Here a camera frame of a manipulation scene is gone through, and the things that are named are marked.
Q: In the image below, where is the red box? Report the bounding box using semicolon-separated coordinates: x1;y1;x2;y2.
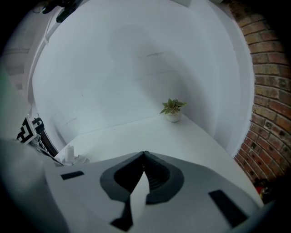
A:
253;177;276;203

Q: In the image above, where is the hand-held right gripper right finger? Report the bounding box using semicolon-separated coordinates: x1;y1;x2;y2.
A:
144;151;265;233

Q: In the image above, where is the small potted plant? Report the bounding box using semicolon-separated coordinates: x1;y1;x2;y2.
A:
159;98;188;123

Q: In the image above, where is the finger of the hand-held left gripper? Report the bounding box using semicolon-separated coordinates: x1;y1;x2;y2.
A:
35;145;65;167

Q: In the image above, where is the white wet wipe pack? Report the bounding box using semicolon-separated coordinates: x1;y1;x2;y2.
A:
54;144;90;167

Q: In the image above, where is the white tissue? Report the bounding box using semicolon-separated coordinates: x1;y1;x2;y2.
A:
130;169;151;232

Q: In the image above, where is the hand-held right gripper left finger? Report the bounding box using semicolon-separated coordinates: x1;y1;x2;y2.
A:
44;151;146;233

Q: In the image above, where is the white table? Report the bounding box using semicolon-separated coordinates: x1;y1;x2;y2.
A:
54;115;264;205

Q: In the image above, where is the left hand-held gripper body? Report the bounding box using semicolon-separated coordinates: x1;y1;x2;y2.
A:
0;113;69;233

